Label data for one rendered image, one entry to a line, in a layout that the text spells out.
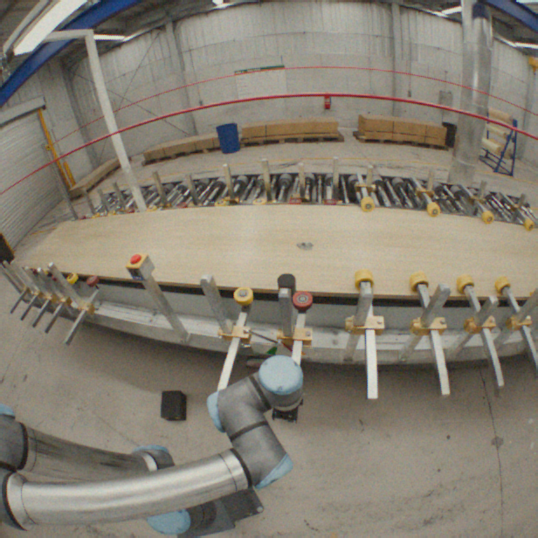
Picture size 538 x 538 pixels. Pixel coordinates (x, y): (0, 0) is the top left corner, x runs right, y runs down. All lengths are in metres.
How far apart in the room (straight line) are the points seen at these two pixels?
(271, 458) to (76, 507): 0.36
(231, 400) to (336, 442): 1.24
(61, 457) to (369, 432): 1.59
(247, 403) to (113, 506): 0.33
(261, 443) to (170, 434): 1.44
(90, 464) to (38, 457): 0.15
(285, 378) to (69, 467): 0.56
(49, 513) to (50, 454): 0.19
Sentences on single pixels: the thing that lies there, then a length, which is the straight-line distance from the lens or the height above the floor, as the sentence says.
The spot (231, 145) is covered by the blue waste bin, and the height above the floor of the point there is 0.21.
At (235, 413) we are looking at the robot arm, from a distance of 0.52.
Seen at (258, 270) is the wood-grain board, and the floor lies 0.90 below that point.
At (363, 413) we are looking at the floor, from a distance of 1.76.
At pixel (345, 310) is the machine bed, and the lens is 1.15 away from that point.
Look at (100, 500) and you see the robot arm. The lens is 0.49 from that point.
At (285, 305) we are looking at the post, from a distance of 0.78.
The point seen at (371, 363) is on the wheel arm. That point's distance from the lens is 0.81.
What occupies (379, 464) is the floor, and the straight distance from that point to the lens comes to 1.75.
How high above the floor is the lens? 1.68
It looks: 43 degrees down
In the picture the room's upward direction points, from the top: 9 degrees counter-clockwise
